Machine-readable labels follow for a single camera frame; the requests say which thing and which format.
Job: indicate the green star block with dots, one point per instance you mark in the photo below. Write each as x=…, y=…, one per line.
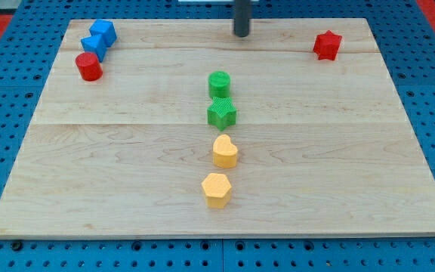
x=221, y=113

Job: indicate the red star block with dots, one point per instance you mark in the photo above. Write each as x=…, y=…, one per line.
x=327, y=45

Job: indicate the yellow heart block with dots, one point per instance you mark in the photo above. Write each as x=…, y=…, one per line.
x=224, y=152

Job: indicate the yellow hexagon block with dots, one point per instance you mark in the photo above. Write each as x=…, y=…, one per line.
x=217, y=190

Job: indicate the green cylinder block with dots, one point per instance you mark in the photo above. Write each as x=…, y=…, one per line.
x=219, y=84

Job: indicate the light wooden board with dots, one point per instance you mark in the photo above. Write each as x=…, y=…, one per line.
x=296, y=131

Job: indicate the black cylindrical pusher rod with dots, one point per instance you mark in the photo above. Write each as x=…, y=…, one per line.
x=241, y=17

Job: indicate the red cylinder block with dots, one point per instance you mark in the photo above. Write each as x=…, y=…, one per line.
x=89, y=66

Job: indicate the blue triangular block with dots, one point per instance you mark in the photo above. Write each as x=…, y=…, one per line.
x=95, y=44

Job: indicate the blue cube block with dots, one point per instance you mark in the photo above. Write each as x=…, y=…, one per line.
x=106, y=29

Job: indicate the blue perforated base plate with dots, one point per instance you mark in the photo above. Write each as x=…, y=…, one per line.
x=29, y=47

